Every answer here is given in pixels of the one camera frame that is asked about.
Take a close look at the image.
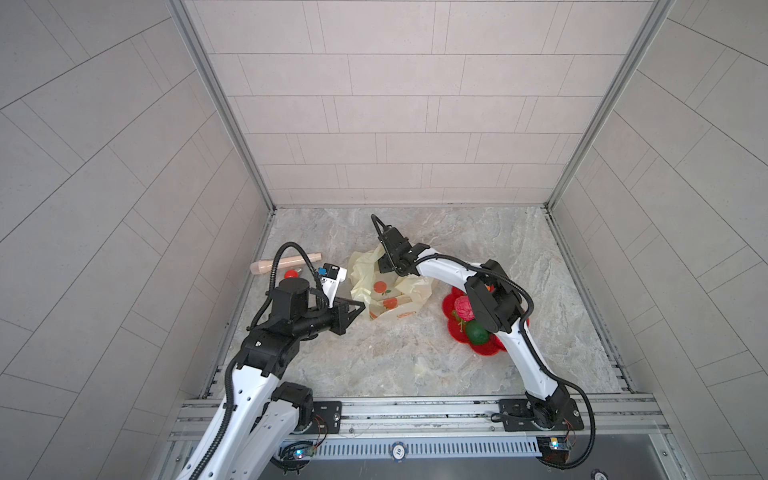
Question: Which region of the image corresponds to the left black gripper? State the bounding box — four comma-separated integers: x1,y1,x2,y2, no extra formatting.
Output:
291,296,366,340

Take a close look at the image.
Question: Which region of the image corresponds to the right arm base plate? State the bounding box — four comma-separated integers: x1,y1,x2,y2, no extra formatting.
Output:
492,398,589,433

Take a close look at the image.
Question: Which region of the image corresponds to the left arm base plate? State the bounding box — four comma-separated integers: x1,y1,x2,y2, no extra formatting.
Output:
296,401,343,436

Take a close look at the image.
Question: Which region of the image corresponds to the red flower-shaped bowl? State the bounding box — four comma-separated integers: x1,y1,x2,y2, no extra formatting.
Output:
442,287,506,357

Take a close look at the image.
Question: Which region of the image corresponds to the green avocado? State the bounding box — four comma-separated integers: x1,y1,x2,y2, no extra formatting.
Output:
464,320,490,346

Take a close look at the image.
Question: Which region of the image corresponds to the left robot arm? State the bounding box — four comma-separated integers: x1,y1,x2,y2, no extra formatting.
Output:
179,278,365,479

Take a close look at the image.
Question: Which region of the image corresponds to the wooden rolling pin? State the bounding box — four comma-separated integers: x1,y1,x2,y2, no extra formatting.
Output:
250,252,322,275

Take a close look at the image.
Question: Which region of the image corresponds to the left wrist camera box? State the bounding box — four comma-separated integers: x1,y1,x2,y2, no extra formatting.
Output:
318,263,348,308

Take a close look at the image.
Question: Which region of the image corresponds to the black corrugated cable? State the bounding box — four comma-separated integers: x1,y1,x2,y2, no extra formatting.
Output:
247,241,328,331

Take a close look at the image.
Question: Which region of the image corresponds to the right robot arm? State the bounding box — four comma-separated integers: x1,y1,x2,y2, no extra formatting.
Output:
371,215,596,433

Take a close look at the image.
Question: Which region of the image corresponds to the aluminium mounting rail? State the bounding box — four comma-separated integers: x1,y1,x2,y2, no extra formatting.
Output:
161,392,667,442

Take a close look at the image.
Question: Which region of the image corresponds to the cream plastic bag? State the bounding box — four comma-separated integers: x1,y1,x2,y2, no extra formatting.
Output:
347,246,433,321

